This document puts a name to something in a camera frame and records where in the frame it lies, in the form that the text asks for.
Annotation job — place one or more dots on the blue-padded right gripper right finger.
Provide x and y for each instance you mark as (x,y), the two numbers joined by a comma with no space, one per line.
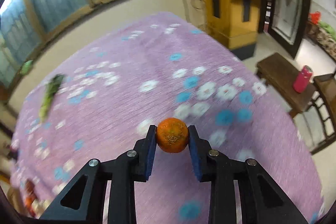
(241,191)

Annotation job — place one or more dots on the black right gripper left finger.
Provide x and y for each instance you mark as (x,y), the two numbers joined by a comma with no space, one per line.
(82,199)

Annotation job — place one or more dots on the small orange tangerine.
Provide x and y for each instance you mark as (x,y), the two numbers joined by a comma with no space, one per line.
(172,135)

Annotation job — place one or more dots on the large dark red jujube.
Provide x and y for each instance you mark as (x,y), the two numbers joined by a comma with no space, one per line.
(29,187)

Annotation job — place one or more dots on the purple floral tablecloth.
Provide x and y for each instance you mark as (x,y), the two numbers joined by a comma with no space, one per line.
(153,69)

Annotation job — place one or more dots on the green bok choy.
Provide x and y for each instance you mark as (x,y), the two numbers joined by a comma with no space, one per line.
(52,87)

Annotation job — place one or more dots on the dark wooden stool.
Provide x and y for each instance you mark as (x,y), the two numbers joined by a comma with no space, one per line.
(278,72)

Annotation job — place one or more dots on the pink bottle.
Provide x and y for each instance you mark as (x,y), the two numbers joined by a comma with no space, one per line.
(303,79)

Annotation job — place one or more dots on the wooden chair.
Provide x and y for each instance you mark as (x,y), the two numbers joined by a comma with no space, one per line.
(316,125)

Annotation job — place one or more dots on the green cloth on windowsill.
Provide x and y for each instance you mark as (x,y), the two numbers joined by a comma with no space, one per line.
(26,67)

